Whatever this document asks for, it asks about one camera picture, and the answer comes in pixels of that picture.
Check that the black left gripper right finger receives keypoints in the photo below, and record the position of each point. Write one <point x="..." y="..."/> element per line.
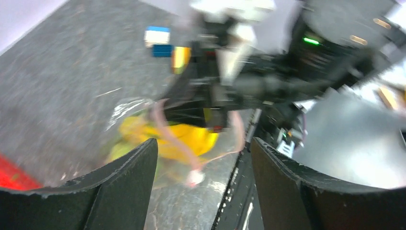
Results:
<point x="334" y="204"/>

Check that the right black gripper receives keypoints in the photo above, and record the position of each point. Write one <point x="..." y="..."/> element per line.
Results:
<point x="265" y="79"/>

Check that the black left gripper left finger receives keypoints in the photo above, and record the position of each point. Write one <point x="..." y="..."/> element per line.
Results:
<point x="112" y="197"/>

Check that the clear zip top bag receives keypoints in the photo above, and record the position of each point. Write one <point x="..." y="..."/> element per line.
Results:
<point x="231" y="140"/>

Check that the yellow banana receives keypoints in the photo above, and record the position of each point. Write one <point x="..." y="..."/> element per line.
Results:
<point x="186" y="143"/>

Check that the green leafy vegetable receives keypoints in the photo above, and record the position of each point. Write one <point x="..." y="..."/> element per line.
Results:
<point x="130" y="131"/>

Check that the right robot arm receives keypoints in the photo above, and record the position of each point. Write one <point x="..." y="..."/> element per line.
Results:
<point x="333" y="43"/>

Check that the yellow orange toy block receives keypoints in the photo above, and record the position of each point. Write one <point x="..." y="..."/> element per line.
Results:
<point x="180" y="58"/>

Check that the blue white toy block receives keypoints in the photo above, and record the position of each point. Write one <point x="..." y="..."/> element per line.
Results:
<point x="158" y="40"/>

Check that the red plastic basket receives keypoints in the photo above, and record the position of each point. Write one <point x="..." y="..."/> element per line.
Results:
<point x="12" y="177"/>

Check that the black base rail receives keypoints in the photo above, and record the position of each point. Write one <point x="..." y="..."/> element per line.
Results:
<point x="241" y="190"/>

